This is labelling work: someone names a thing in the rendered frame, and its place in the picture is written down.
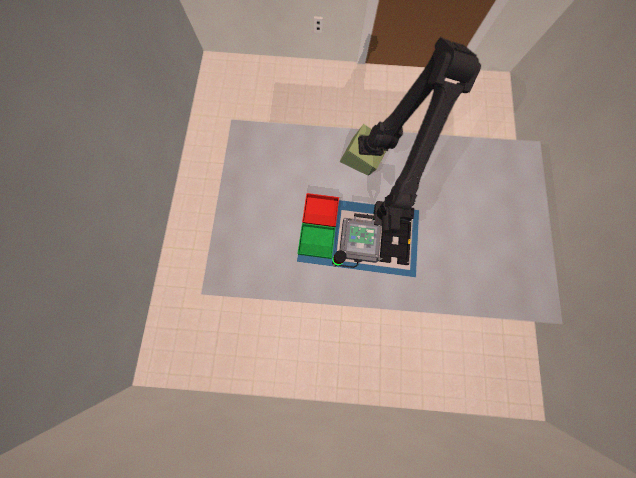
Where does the green bin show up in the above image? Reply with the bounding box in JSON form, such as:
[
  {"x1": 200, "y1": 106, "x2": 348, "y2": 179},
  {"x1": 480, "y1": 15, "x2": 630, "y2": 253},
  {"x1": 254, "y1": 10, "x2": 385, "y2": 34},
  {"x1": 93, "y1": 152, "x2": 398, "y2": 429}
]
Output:
[{"x1": 298, "y1": 223, "x2": 336, "y2": 259}]

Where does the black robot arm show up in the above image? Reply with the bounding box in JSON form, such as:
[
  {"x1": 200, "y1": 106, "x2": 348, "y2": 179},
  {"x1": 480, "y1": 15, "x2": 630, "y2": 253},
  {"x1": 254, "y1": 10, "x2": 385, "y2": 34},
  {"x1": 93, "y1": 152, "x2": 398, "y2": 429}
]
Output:
[{"x1": 358, "y1": 37, "x2": 481, "y2": 234}]

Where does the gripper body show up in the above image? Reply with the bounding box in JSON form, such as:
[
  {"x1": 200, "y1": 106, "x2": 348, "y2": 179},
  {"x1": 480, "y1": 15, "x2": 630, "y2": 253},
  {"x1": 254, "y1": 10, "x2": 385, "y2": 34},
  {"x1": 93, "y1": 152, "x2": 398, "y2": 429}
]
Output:
[{"x1": 373, "y1": 201, "x2": 384, "y2": 226}]

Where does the red bin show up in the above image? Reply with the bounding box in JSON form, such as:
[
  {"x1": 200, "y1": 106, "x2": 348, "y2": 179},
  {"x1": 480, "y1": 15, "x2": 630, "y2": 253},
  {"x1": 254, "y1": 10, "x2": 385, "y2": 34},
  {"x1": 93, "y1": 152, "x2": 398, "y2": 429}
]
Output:
[{"x1": 302, "y1": 193, "x2": 339, "y2": 227}]

